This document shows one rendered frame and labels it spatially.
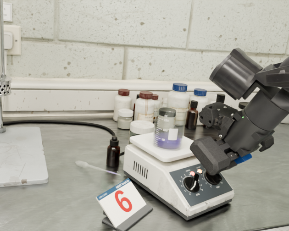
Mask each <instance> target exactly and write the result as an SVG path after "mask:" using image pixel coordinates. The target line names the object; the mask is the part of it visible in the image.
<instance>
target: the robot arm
mask: <svg viewBox="0 0 289 231"><path fill-rule="evenodd" d="M209 80H211V81H212V82H213V83H214V84H216V85H217V86H218V87H219V88H220V89H222V90H223V91H224V92H225V93H227V94H228V95H229V96H230V97H232V98H233V99H234V100H237V99H238V100H240V99H241V98H242V97H243V99H244V100H246V99H247V98H248V97H249V96H250V95H251V94H252V92H253V91H254V90H255V89H256V88H257V87H258V88H259V89H260V90H259V91H258V92H257V94H256V95H255V96H254V97H253V98H252V100H251V101H250V102H249V103H248V104H247V105H246V106H245V108H244V109H243V110H241V111H238V110H237V109H235V108H233V107H230V106H228V105H226V104H224V103H221V102H215V103H212V104H208V105H206V106H205V107H204V108H202V111H201V112H199V116H200V117H199V120H200V122H201V123H202V124H204V125H206V126H208V127H213V128H215V129H217V130H219V131H220V132H219V133H218V136H219V137H220V138H221V140H218V141H217V140H216V139H213V138H212V137H211V136H207V137H202V138H199V139H196V140H194V141H193V142H192V144H191V145H190V148H189V149H190V150H191V152H192V153H193V154H194V155H195V157H196V158H197V159H198V161H199V162H200V163H201V164H202V165H203V166H204V168H205V169H206V172H207V173H208V174H209V175H212V176H213V175H215V174H217V173H219V172H221V171H224V170H229V169H231V168H233V167H235V166H237V165H238V164H240V163H243V162H245V161H247V160H249V159H251V158H252V155H251V154H250V153H252V152H254V151H256V150H257V149H258V148H259V147H260V146H259V144H261V145H262V147H261V148H260V149H259V151H260V152H262V151H264V150H266V149H269V148H270V147H271V146H272V145H274V137H273V136H272V134H273V133H274V132H275V131H274V128H275V127H276V126H277V125H278V124H279V123H280V122H281V121H282V120H283V119H284V118H285V117H286V116H287V115H288V114H289V57H287V58H286V59H285V60H284V61H283V62H280V63H277V64H270V65H268V66H266V67H265V68H263V67H262V66H260V65H259V64H257V63H256V62H255V61H254V60H252V59H251V58H250V57H249V56H247V55H246V53H245V52H244V51H243V50H241V49H240V48H235V49H233V50H232V52H231V53H230V54H229V55H228V56H227V57H226V58H225V59H224V60H223V61H222V62H221V63H220V64H219V65H217V66H216V67H215V69H214V70H213V72H212V73H211V75H210V77H209ZM278 87H281V89H280V88H278Z"/></svg>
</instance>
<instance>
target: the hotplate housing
mask: <svg viewBox="0 0 289 231"><path fill-rule="evenodd" d="M196 164H200V162H199V161H198V159H197V158H196V157H195V156H190V157H187V158H183V159H178V160H175V161H171V162H163V161H160V160H159V159H157V158H156V157H154V156H152V155H151V154H149V153H147V152H146V151H144V150H142V149H141V148H139V147H137V146H136V145H134V144H129V145H127V146H126V147H125V154H124V164H123V170H124V174H125V175H127V176H128V177H129V178H130V179H132V180H133V181H134V182H136V183H137V184H139V185H140V186H141V187H142V188H144V189H145V190H146V191H148V192H149V193H151V194H152V195H153V196H155V197H156V198H157V199H159V200H160V201H161V202H163V203H164V204H165V205H167V206H168V207H169V208H171V209H172V210H173V211H175V212H176V213H177V214H179V215H180V216H182V217H183V218H184V219H186V220H190V219H192V218H194V217H196V216H199V215H201V214H204V213H206V212H208V211H211V210H213V209H215V208H218V207H220V206H222V205H225V204H227V203H230V202H231V201H232V198H234V190H232V191H230V192H227V193H225V194H222V195H220V196H217V197H215V198H212V199H209V200H207V201H204V202H202V203H200V204H197V205H195V206H192V207H191V206H190V205H189V204H188V202H187V200H186V199H185V197H184V196H183V194H182V193H181V191H180V190H179V188H178V187H177V185H176V183H175V182H174V180H173V179H172V177H171V175H170V174H169V172H171V171H176V170H179V169H182V168H185V167H189V166H192V165H196ZM220 173H221V172H220ZM221 174H222V173H221ZM222 175H223V174H222ZM223 177H224V176H223ZM224 178H225V177H224ZM225 180H226V178H225ZM226 181H227V180H226ZM227 182H228V181H227ZM228 184H229V182H228ZM229 185H230V184H229ZM230 186H231V185H230ZM231 188H232V187H231ZM232 189H233V188H232Z"/></svg>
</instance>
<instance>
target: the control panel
mask: <svg viewBox="0 0 289 231"><path fill-rule="evenodd" d="M199 169H200V170H201V171H202V172H201V173H199V172H198V170H199ZM191 172H194V173H197V174H198V175H199V179H198V183H199V185H200V189H199V191H198V192H190V191H189V190H187V189H186V187H185V186H184V183H183V181H184V179H185V178H186V177H193V175H192V174H191ZM205 172H206V169H205V168H204V166H203V165H202V164H201V163H200V164H196V165H192V166H189V167H185V168H182V169H179V170H175V171H171V172H169V174H170V175H171V177H172V179H173V180H174V182H175V183H176V185H177V187H178V188H179V190H180V191H181V193H182V194H183V196H184V197H185V199H186V200H187V202H188V204H189V205H190V206H191V207H192V206H195V205H197V204H200V203H202V202H204V201H207V200H209V199H212V198H215V197H217V196H220V195H222V194H225V193H227V192H230V191H232V190H233V189H232V188H231V187H230V185H229V184H228V182H227V181H226V180H225V178H224V177H223V175H222V174H221V173H220V172H219V175H220V176H221V177H222V180H221V181H220V182H219V183H218V184H217V185H212V184H210V183H209V182H208V181H207V180H206V179H205Z"/></svg>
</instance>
